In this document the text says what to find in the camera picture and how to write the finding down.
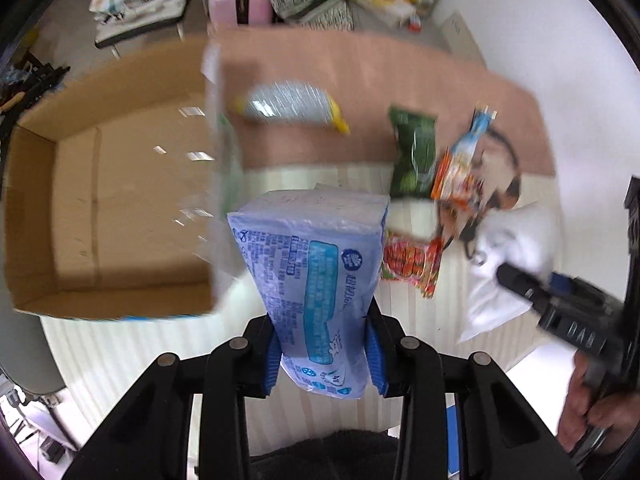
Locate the cat pattern rug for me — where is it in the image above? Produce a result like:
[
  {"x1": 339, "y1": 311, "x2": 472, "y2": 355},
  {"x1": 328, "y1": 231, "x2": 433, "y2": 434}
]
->
[{"x1": 42, "y1": 28, "x2": 560, "y2": 454}]

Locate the blue white tissue pack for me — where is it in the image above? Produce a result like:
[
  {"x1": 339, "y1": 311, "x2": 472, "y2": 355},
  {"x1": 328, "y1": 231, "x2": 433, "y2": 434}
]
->
[{"x1": 228, "y1": 188, "x2": 390, "y2": 399}]

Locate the person right hand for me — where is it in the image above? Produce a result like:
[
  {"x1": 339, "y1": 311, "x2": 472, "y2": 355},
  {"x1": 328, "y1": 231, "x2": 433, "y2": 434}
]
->
[{"x1": 556, "y1": 352, "x2": 640, "y2": 454}]

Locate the brown cardboard box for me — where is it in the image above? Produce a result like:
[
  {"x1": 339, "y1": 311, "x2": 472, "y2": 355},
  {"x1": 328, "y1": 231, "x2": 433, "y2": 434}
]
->
[{"x1": 2, "y1": 37, "x2": 230, "y2": 320}]

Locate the orange snack packet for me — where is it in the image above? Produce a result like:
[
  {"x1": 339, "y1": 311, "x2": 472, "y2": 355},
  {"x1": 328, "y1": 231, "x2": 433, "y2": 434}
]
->
[{"x1": 431, "y1": 150, "x2": 483, "y2": 210}]

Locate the dark green snack bag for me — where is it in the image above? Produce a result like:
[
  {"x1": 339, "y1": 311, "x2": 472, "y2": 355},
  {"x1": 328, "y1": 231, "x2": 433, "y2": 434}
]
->
[{"x1": 388, "y1": 106, "x2": 437, "y2": 200}]

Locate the silver yellow wrapped scrubber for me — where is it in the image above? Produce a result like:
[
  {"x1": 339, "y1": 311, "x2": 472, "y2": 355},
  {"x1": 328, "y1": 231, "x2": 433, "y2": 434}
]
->
[{"x1": 234, "y1": 80, "x2": 350, "y2": 136}]

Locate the red floral snack bag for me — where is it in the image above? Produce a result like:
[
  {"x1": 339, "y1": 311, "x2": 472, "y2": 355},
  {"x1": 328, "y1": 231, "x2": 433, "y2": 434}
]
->
[{"x1": 381, "y1": 230, "x2": 444, "y2": 298}]

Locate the blue cat treat stick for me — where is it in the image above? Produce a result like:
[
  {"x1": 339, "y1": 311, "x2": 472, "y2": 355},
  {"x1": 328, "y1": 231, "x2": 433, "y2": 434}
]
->
[{"x1": 450, "y1": 105, "x2": 497, "y2": 167}]

